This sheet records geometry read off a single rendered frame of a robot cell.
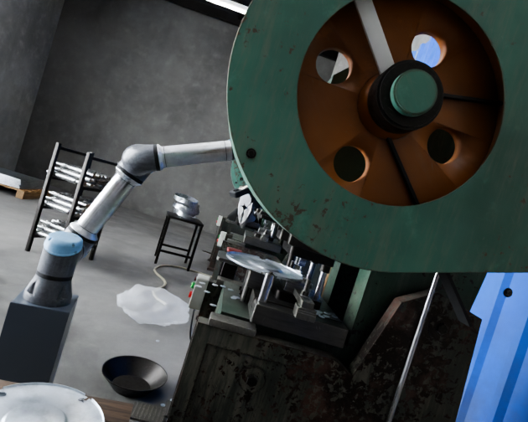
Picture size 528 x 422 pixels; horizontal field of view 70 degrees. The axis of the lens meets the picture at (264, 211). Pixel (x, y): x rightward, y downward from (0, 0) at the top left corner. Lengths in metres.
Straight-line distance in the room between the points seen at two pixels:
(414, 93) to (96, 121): 7.88
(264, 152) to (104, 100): 7.75
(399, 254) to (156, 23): 8.13
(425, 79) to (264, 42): 0.36
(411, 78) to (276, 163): 0.34
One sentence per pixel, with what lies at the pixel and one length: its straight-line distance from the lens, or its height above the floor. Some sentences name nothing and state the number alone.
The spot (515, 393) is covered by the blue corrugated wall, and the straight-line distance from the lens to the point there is 2.13.
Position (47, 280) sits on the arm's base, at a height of 0.53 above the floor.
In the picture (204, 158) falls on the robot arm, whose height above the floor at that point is 1.09.
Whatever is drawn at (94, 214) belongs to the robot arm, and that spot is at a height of 0.76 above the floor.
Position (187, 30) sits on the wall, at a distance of 8.62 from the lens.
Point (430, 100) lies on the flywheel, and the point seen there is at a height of 1.32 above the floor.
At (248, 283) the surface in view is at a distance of 1.32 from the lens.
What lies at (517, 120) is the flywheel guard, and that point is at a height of 1.37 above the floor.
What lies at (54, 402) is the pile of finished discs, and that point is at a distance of 1.14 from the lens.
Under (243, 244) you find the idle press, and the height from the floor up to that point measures 0.63.
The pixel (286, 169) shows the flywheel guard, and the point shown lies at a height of 1.09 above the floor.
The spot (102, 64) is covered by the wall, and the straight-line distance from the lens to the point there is 8.72.
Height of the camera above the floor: 1.01
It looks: 2 degrees down
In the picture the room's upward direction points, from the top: 17 degrees clockwise
